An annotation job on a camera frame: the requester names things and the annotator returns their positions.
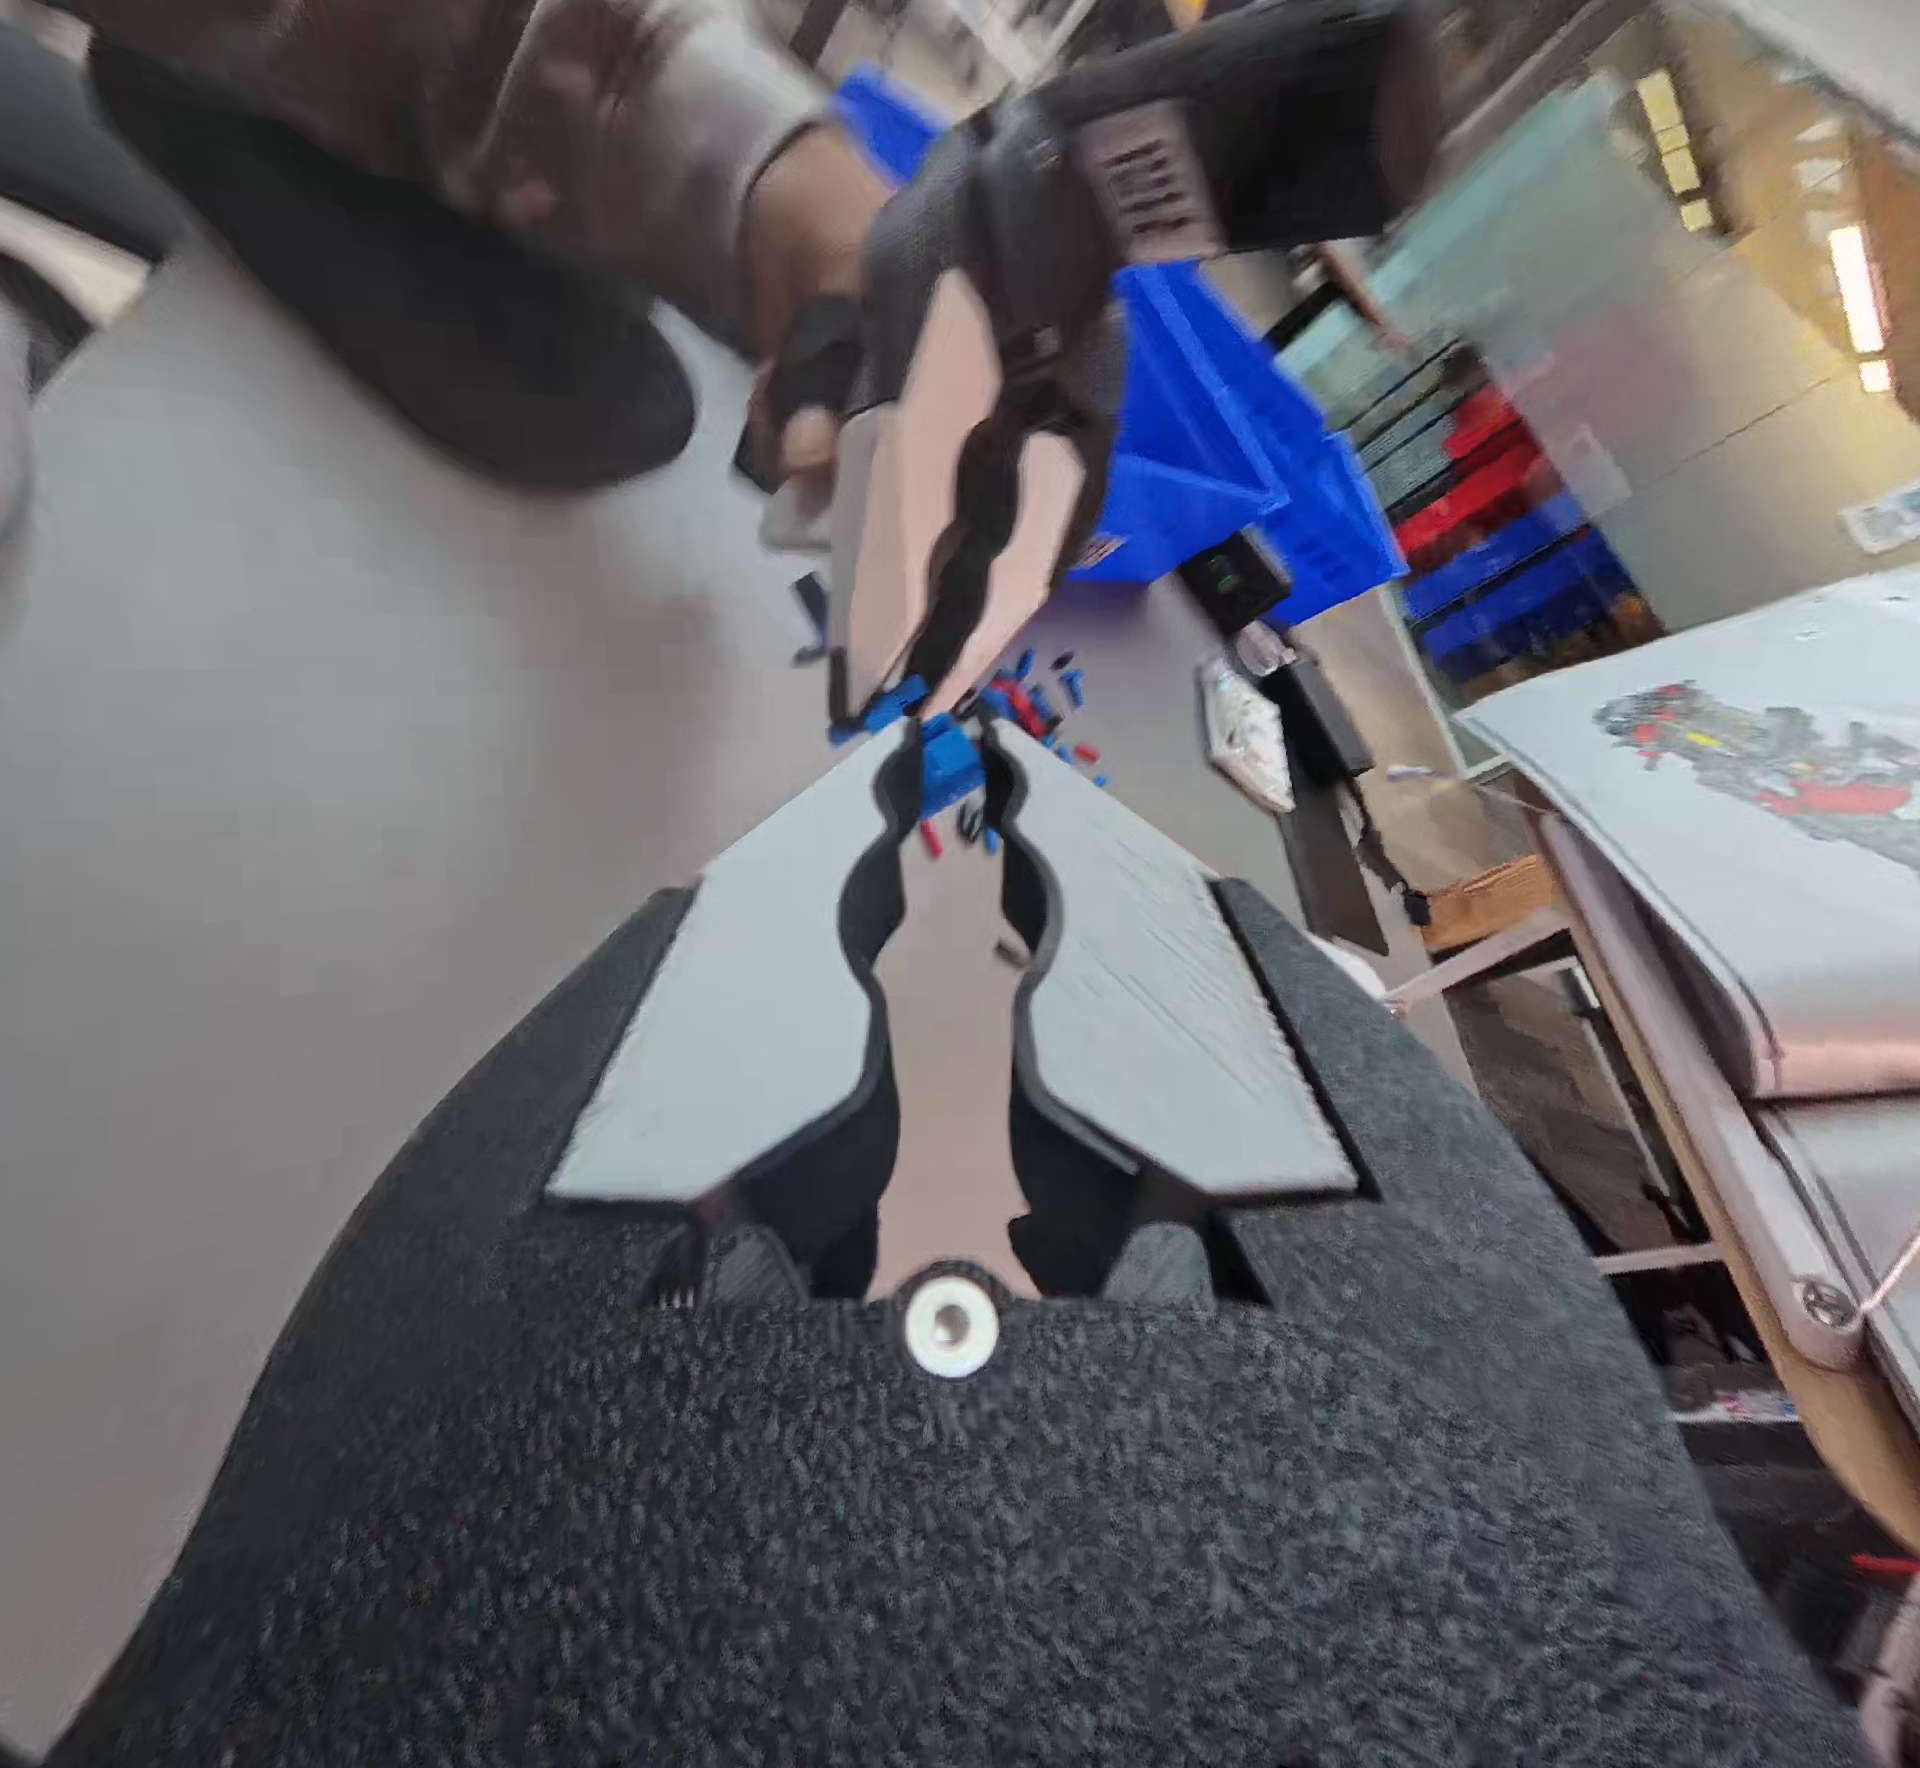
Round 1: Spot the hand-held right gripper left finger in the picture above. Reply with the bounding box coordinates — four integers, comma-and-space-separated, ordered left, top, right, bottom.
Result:
547, 721, 921, 1223

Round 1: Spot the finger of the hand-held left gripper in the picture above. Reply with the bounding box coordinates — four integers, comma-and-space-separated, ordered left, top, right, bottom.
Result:
832, 269, 1022, 736
949, 425, 1120, 717

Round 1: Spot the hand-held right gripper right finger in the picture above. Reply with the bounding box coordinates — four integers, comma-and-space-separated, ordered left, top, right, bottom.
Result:
981, 721, 1359, 1209

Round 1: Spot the pile of small toy pins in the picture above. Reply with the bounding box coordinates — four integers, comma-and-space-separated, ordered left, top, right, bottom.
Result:
915, 649, 1111, 862

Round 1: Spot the blue cylindrical toy part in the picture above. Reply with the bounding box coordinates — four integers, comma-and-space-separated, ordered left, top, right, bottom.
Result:
832, 676, 990, 816

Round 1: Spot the toy car instruction booklet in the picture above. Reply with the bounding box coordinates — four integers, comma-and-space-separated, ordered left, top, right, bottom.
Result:
1456, 569, 1920, 1103

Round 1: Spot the person's left forearm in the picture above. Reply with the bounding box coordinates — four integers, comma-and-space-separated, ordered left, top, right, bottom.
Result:
196, 0, 844, 246

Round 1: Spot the grey desk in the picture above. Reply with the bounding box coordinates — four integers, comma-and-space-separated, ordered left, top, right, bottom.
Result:
0, 238, 1502, 1755

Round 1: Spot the person's left hand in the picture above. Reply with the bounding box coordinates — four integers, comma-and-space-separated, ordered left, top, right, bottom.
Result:
748, 131, 903, 518

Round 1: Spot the blue plastic bin white tag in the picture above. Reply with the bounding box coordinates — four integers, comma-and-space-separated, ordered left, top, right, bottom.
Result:
832, 65, 1294, 585

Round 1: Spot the black charger box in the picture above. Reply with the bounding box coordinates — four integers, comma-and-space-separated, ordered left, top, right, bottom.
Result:
1178, 529, 1295, 629

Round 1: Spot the holographic sticker sheet pad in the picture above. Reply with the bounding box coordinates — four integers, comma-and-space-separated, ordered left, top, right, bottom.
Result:
1196, 659, 1299, 815

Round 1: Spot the black power adapter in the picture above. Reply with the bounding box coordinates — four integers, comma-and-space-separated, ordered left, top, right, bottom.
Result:
1274, 659, 1378, 781

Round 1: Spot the rack of red blue bins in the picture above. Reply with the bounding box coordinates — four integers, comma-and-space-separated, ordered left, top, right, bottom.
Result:
1386, 382, 1668, 682

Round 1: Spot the black power cable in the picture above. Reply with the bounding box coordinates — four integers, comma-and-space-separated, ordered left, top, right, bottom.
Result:
1341, 778, 1434, 932

